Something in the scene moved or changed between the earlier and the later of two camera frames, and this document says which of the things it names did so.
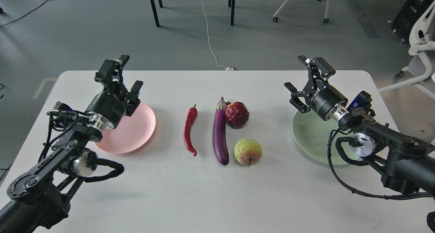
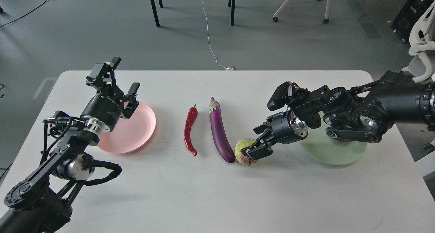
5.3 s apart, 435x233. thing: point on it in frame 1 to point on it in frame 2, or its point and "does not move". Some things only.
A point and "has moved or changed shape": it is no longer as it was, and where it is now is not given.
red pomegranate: [237, 114] to [346, 141]
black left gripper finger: [135, 89] does not move
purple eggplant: [219, 132] has moved or changed shape
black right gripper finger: [318, 65] to [260, 129]
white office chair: [421, 68] does not move
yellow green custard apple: [247, 151] does not move
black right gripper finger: [295, 101] to [261, 148]
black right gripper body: [322, 97] to [286, 128]
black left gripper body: [109, 107] does not move
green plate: [312, 132] does not move
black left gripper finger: [110, 71] to [102, 74]
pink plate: [132, 132] does not move
